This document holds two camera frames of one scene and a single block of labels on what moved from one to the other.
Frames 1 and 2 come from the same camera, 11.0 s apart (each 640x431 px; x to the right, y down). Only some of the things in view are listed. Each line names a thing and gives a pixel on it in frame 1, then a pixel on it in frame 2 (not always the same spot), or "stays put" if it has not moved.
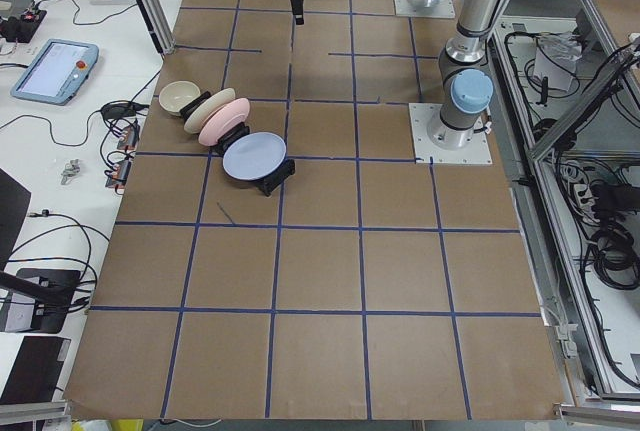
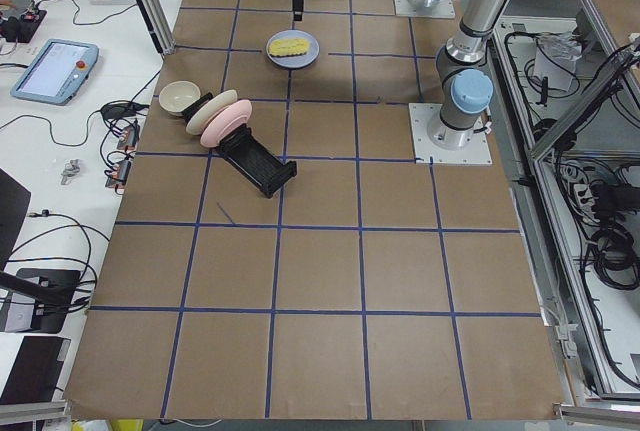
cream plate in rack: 207,109 stays put
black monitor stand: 41,292 stays put
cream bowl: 176,95 stays put
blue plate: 253,155 -> 295,61
